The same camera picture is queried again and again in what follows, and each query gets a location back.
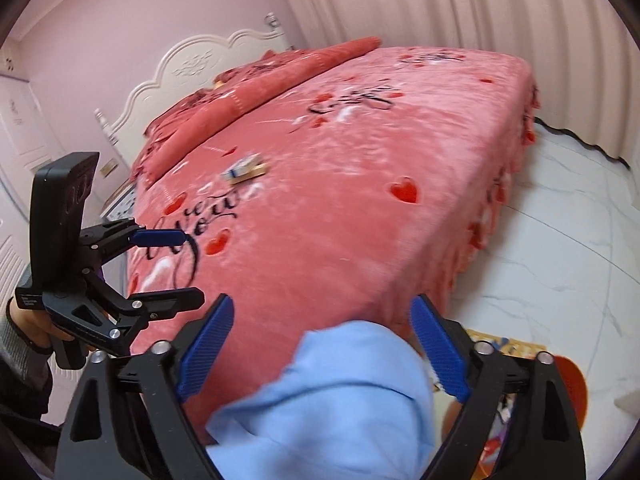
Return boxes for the white nightstand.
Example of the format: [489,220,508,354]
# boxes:
[102,182,138,226]

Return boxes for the white wardrobe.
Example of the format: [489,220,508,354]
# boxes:
[0,72,131,311]

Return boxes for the pale pink curtain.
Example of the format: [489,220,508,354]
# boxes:
[270,0,640,171]

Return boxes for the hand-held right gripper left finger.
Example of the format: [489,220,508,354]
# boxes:
[54,293,236,480]

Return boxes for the bed with red blanket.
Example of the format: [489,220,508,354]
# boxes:
[125,46,541,411]

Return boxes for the white carved headboard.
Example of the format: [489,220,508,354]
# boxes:
[95,12,293,163]

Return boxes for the blue white yellow box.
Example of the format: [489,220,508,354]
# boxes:
[222,154,261,181]

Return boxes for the person's left hand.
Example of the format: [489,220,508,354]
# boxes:
[7,297,55,351]

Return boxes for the person's light blue trousers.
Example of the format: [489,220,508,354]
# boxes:
[205,320,436,480]

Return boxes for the red printed pillow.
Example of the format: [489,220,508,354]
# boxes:
[225,47,301,76]
[145,87,226,136]

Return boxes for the folded red quilt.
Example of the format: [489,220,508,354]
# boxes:
[147,36,383,181]

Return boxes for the wooden block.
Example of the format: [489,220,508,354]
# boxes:
[230,162,268,183]

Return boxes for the dark cloth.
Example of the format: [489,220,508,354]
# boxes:
[0,410,63,473]

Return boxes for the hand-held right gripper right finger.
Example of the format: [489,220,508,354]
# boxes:
[409,294,587,480]

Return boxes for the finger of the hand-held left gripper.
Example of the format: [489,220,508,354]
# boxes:
[75,217,192,275]
[44,269,207,358]

